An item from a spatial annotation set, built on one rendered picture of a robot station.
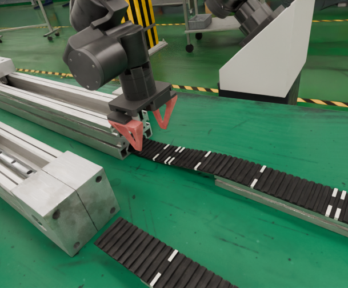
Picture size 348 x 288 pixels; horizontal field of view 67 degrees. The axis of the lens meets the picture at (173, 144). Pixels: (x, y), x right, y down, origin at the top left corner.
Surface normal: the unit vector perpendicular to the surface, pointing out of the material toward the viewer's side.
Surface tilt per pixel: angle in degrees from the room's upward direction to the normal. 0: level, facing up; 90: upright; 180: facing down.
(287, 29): 90
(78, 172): 0
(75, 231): 90
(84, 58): 90
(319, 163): 0
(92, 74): 90
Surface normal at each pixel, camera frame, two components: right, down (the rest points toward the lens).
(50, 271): -0.15, -0.79
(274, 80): -0.53, 0.58
